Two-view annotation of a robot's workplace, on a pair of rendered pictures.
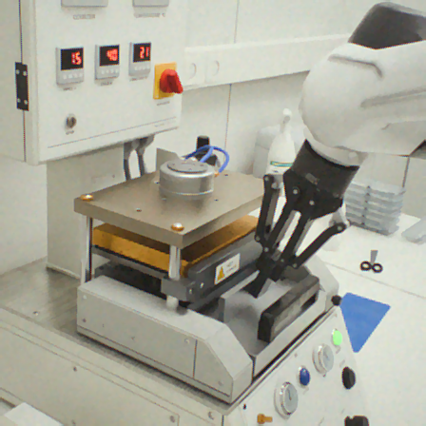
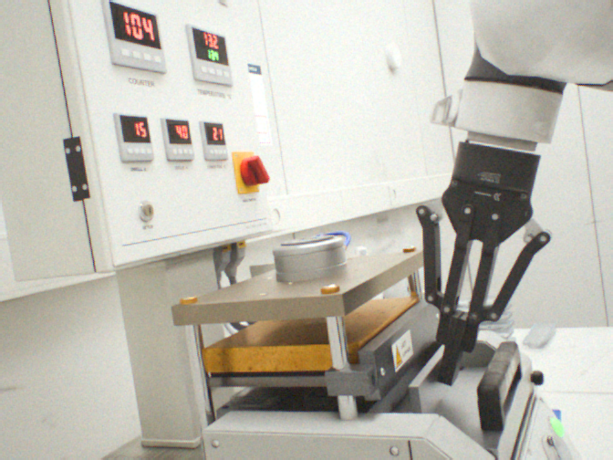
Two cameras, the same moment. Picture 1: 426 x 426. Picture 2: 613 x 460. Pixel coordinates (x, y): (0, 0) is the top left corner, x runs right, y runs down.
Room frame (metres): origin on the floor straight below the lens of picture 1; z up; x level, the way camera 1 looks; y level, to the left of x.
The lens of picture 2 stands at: (0.21, 0.11, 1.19)
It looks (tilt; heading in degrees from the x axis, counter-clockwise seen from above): 3 degrees down; 354
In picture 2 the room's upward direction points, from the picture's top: 8 degrees counter-clockwise
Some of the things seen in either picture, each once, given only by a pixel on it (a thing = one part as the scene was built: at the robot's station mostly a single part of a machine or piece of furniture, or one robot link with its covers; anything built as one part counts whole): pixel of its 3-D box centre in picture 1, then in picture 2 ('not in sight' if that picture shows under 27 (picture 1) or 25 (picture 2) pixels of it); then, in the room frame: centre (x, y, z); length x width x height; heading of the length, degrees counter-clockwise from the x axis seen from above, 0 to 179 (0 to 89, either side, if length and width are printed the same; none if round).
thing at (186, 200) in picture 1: (175, 199); (298, 296); (0.92, 0.06, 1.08); 0.31 x 0.24 x 0.13; 149
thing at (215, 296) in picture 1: (180, 269); (329, 387); (0.89, 0.04, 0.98); 0.20 x 0.17 x 0.03; 149
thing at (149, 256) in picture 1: (187, 217); (322, 311); (0.89, 0.03, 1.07); 0.22 x 0.17 x 0.10; 149
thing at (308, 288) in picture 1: (290, 305); (501, 380); (0.79, -0.12, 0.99); 0.15 x 0.02 x 0.04; 149
